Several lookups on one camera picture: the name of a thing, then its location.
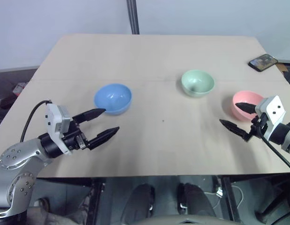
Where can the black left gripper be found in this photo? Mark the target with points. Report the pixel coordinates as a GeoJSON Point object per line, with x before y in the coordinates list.
{"type": "Point", "coordinates": [73, 138]}

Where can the pink red bowl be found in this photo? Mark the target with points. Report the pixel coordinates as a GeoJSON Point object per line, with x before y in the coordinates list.
{"type": "Point", "coordinates": [247, 96]}

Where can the green bowl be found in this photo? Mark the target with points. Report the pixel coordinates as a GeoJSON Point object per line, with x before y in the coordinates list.
{"type": "Point", "coordinates": [197, 82]}

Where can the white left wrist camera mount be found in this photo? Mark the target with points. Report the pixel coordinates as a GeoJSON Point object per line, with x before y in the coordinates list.
{"type": "Point", "coordinates": [53, 117]}

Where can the grey metal pillar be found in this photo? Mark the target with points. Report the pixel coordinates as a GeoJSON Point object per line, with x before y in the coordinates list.
{"type": "Point", "coordinates": [132, 16]}

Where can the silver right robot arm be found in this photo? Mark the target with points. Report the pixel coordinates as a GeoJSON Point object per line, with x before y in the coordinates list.
{"type": "Point", "coordinates": [287, 138]}

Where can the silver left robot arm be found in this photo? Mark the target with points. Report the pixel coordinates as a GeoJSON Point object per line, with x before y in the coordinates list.
{"type": "Point", "coordinates": [16, 159]}

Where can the red and white box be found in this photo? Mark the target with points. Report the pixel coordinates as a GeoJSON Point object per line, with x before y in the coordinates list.
{"type": "Point", "coordinates": [19, 89]}

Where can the black smartphone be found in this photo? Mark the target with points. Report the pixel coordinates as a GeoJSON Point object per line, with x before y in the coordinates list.
{"type": "Point", "coordinates": [263, 62]}

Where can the black table frame leg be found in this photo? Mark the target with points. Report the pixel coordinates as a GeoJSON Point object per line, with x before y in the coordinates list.
{"type": "Point", "coordinates": [226, 197]}
{"type": "Point", "coordinates": [95, 201]}

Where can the blue bowl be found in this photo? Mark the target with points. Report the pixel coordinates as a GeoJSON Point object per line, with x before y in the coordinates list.
{"type": "Point", "coordinates": [114, 98]}

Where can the small brown cardboard piece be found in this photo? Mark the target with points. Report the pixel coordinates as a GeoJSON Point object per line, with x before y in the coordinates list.
{"type": "Point", "coordinates": [282, 67]}

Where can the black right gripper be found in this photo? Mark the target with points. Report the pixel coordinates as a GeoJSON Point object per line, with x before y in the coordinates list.
{"type": "Point", "coordinates": [258, 127]}

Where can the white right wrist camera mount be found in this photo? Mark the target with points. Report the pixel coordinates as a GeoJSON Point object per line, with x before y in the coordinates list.
{"type": "Point", "coordinates": [275, 109]}

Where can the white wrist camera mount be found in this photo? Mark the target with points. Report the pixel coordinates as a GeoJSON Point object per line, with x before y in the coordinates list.
{"type": "Point", "coordinates": [53, 117]}
{"type": "Point", "coordinates": [275, 109]}

